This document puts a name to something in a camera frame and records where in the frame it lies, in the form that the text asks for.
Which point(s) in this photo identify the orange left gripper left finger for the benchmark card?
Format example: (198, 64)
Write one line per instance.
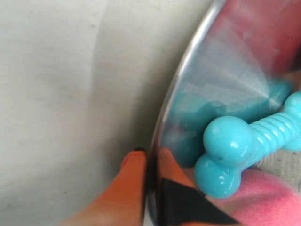
(123, 201)

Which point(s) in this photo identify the teal rubber bone toy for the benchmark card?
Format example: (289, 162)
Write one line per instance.
(232, 145)

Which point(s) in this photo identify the pink toy peach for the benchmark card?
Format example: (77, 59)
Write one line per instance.
(265, 200)

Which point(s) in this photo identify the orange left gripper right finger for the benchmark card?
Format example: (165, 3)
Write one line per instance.
(179, 202)

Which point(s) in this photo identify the round steel plate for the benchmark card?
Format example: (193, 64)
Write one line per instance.
(242, 61)

